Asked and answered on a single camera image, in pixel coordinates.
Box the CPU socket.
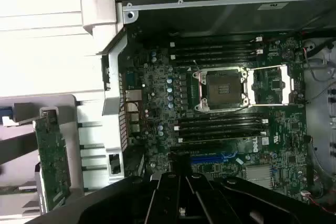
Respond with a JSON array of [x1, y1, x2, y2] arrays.
[[193, 68, 250, 112]]

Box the grey wire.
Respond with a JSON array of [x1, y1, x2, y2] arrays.
[[304, 50, 336, 82]]

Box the blue expansion slot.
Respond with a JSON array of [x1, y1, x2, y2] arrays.
[[191, 152, 238, 166]]

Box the grey parts rack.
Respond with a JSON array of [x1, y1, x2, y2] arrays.
[[0, 94, 86, 221]]

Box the open black PC case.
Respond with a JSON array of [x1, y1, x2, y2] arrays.
[[80, 0, 336, 218]]

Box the silver socket cover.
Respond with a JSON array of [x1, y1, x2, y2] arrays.
[[248, 64, 295, 106]]

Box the red and black wire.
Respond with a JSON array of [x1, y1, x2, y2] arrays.
[[300, 189, 336, 213]]

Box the green motherboard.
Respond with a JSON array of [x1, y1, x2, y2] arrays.
[[118, 31, 309, 198]]

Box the silver chipset heatsink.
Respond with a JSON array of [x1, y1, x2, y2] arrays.
[[246, 165, 272, 189]]

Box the black RAM slot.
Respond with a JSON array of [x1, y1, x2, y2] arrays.
[[175, 114, 270, 125], [169, 43, 264, 54], [170, 54, 265, 65], [177, 132, 269, 145], [174, 120, 270, 131], [177, 126, 269, 138], [169, 48, 265, 60], [169, 36, 264, 48]]

